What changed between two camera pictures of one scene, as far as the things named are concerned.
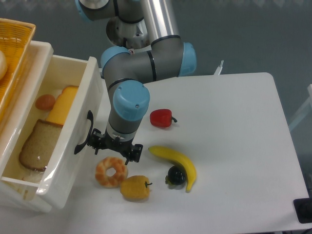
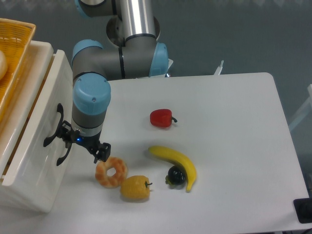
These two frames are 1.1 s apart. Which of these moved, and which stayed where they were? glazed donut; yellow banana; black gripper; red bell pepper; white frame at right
Moved: black gripper
Stayed: white frame at right; glazed donut; yellow banana; red bell pepper
